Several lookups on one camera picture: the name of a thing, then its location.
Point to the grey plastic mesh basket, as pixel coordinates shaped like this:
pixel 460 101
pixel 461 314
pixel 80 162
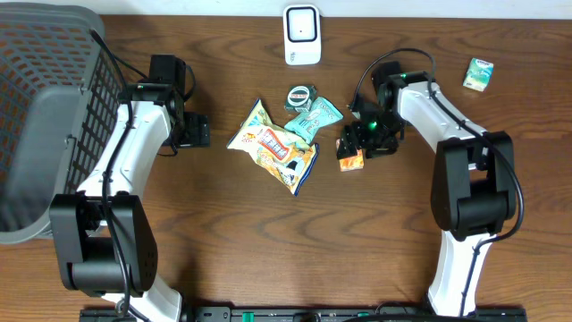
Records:
pixel 58 110

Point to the white barcode scanner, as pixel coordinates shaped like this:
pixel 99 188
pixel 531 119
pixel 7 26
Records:
pixel 302 34

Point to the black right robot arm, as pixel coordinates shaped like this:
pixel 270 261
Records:
pixel 472 193

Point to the round green label snack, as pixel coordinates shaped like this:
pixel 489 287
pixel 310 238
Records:
pixel 300 98

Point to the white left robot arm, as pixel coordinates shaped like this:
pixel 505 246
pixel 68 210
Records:
pixel 103 241

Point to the green tissue pack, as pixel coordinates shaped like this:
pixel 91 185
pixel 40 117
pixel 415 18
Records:
pixel 478 75

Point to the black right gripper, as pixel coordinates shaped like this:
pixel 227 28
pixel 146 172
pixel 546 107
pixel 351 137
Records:
pixel 349 136

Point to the yellow snack bag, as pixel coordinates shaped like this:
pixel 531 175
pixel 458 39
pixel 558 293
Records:
pixel 283 154

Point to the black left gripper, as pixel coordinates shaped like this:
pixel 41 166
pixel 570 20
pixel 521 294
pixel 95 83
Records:
pixel 197 130

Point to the teal snack pouch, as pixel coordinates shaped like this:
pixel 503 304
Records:
pixel 306 125

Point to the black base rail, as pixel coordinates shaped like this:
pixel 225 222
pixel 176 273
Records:
pixel 391 312

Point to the orange tissue pack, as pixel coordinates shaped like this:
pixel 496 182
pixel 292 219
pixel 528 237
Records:
pixel 351 163

